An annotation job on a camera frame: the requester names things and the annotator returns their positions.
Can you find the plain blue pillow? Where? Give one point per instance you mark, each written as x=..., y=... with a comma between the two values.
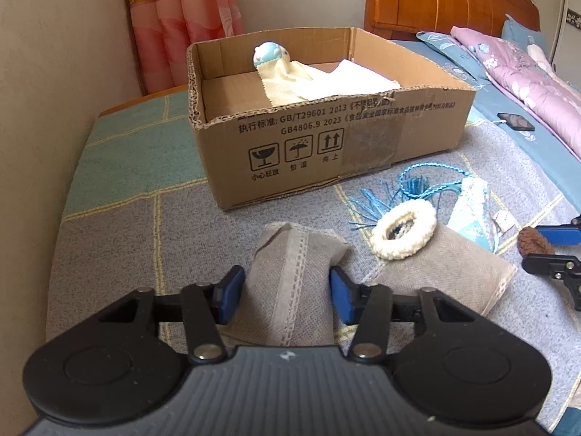
x=517, y=34

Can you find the round blue plush toy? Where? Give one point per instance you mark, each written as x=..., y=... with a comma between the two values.
x=270, y=54

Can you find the grey and teal checked blanket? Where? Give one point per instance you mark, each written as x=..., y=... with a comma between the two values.
x=113, y=236

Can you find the pink floral quilt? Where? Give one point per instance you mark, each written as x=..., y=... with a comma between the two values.
x=522, y=81

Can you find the white cloth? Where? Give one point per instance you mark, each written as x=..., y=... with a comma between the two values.
x=354, y=81

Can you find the blue patterned pillow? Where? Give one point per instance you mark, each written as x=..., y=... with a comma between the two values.
x=447, y=54

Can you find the cardboard box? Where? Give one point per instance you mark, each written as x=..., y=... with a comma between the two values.
x=295, y=145

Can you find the wooden headboard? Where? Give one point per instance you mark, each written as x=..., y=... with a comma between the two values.
x=431, y=0

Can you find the white wardrobe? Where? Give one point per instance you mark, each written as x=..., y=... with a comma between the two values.
x=569, y=9

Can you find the pink patterned curtain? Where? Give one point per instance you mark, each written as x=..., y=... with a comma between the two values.
x=172, y=32

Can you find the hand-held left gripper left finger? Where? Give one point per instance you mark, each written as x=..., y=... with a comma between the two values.
x=227, y=295

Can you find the yellow cloth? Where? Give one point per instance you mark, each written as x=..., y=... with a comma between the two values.
x=281, y=84

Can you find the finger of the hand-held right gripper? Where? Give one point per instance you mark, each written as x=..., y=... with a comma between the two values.
x=551, y=264
x=560, y=235

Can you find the blue bed sheet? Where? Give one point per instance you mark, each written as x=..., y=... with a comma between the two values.
x=544, y=145

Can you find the brown fuzzy soft item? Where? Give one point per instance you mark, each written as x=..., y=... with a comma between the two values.
x=534, y=241

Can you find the cream fluffy scrunchie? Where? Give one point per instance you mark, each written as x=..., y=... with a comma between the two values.
x=424, y=218

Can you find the grey fabric pouch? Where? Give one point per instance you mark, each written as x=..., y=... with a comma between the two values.
x=286, y=277
x=454, y=268

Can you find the black smartphone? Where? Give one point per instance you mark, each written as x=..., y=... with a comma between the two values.
x=516, y=121

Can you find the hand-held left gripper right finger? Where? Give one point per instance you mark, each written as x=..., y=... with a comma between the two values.
x=342, y=295

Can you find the white soft item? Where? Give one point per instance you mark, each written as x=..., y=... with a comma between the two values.
x=540, y=57

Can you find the light blue patterned pouch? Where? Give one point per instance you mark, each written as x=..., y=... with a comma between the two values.
x=470, y=209

